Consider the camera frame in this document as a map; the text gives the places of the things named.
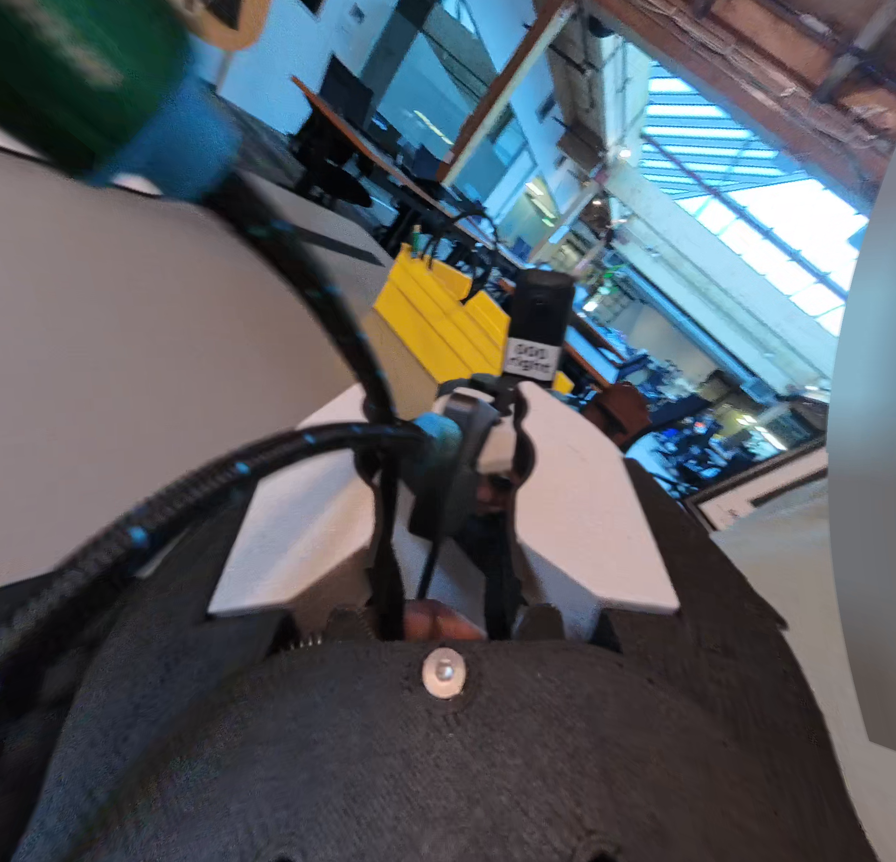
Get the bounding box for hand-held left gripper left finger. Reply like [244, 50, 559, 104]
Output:
[209, 385, 406, 640]

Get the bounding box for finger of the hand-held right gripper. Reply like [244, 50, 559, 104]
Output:
[477, 422, 520, 478]

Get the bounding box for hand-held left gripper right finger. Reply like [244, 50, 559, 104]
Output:
[490, 382, 681, 642]

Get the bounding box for yellow plastic bin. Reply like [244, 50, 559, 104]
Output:
[373, 242, 576, 395]

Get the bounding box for braided hdmi cable green plugs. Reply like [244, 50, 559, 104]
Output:
[0, 0, 505, 674]

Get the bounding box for person's left hand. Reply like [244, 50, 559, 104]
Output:
[405, 599, 489, 642]

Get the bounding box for brown leather chair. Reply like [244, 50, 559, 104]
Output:
[583, 382, 653, 451]

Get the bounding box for dark framed white panel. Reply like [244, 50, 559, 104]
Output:
[682, 445, 832, 533]

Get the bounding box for wooden desk with black legs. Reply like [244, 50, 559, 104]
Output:
[290, 74, 508, 264]

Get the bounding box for black office chair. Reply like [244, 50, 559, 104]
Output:
[293, 106, 373, 210]

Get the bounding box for black desk monitor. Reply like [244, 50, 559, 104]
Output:
[318, 56, 377, 133]

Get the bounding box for black board with tan edge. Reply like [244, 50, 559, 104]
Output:
[157, 0, 281, 52]

